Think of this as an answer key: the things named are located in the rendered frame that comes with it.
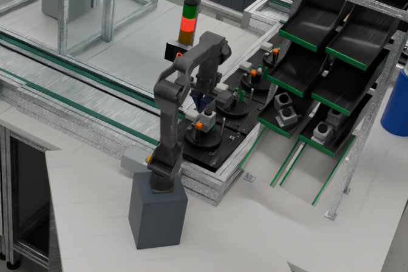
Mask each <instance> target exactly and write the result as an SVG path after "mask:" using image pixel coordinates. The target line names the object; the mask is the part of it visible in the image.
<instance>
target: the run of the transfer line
mask: <svg viewBox="0 0 408 272"><path fill-rule="evenodd" d="M292 3H293V1H291V0H257V1H255V2H254V3H253V4H251V5H250V6H249V7H247V8H246V9H245V10H244V11H243V16H242V22H241V25H240V27H242V28H245V29H247V30H250V31H253V32H256V33H258V34H261V35H264V34H266V33H267V31H269V30H270V29H271V28H272V27H274V28H276V29H280V27H281V26H282V25H284V23H285V22H286V21H287V20H288V17H289V14H290V10H291V5H292ZM404 66H405V65H403V64H400V63H397V65H396V68H395V71H394V73H393V75H392V78H391V80H390V84H392V85H395V82H396V79H397V78H398V75H399V73H400V70H401V69H402V68H404Z"/></svg>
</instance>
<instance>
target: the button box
mask: <svg viewBox="0 0 408 272"><path fill-rule="evenodd" d="M149 155H152V153H150V152H147V151H145V150H143V149H141V148H139V147H136V146H134V145H131V146H130V147H129V148H128V149H127V150H125V151H124V152H123V153H122V155H121V165H120V166H121V167H122V168H124V169H127V170H128V171H131V172H133V173H138V172H151V170H149V169H147V164H148V162H147V161H146V159H147V156H149ZM182 170H183V168H180V170H179V172H178V175H179V177H180V179H181V176H182Z"/></svg>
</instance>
